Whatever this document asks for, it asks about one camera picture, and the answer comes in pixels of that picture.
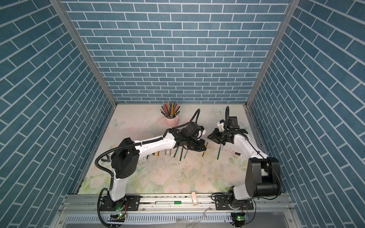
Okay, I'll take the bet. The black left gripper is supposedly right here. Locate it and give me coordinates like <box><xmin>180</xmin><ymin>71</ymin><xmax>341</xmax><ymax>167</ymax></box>
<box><xmin>184</xmin><ymin>137</ymin><xmax>208</xmax><ymax>152</ymax></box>

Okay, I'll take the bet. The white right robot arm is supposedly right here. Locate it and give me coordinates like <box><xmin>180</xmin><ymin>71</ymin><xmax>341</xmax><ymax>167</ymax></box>
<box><xmin>208</xmin><ymin>116</ymin><xmax>282</xmax><ymax>200</ymax></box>

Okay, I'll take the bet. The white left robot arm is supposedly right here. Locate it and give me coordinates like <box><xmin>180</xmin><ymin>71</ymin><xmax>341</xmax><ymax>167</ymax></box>
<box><xmin>109</xmin><ymin>122</ymin><xmax>206</xmax><ymax>201</ymax></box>

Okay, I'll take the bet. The pink cup of coloured pencils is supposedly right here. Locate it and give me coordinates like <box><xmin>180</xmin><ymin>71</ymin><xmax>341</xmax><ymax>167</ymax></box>
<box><xmin>160</xmin><ymin>102</ymin><xmax>180</xmax><ymax>128</ymax></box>

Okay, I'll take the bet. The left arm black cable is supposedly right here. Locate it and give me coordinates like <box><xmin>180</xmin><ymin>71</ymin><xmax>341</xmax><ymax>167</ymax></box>
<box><xmin>94</xmin><ymin>108</ymin><xmax>201</xmax><ymax>228</ymax></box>

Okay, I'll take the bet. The beige eraser on rail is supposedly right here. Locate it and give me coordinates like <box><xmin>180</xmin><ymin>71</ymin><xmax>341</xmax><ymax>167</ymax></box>
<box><xmin>191</xmin><ymin>192</ymin><xmax>199</xmax><ymax>206</ymax></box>

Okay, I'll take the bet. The green marker on rail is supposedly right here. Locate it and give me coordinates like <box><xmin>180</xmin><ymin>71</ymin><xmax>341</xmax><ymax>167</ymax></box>
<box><xmin>155</xmin><ymin>200</ymin><xmax>182</xmax><ymax>205</ymax></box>

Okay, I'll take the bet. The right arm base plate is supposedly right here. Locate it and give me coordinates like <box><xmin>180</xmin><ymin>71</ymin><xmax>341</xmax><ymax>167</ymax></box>
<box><xmin>211</xmin><ymin>193</ymin><xmax>254</xmax><ymax>211</ymax></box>

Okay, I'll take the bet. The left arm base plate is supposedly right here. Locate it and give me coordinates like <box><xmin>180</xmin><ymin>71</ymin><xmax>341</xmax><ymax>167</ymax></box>
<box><xmin>99</xmin><ymin>195</ymin><xmax>141</xmax><ymax>211</ymax></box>

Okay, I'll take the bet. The aluminium front rail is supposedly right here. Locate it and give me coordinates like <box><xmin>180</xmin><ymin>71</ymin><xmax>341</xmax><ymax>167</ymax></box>
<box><xmin>51</xmin><ymin>193</ymin><xmax>301</xmax><ymax>228</ymax></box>

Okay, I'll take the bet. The aluminium corner frame post right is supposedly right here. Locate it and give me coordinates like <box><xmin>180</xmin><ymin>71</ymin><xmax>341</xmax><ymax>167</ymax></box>
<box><xmin>246</xmin><ymin>0</ymin><xmax>300</xmax><ymax>107</ymax></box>

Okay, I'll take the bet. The aluminium corner frame post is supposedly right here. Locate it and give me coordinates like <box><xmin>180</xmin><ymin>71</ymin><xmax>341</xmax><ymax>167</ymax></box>
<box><xmin>49</xmin><ymin>0</ymin><xmax>117</xmax><ymax>108</ymax></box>
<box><xmin>246</xmin><ymin>0</ymin><xmax>300</xmax><ymax>107</ymax></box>

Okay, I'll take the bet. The aluminium corner frame post left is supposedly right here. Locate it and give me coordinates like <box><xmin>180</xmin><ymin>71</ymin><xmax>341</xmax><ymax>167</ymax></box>
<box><xmin>49</xmin><ymin>0</ymin><xmax>117</xmax><ymax>108</ymax></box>

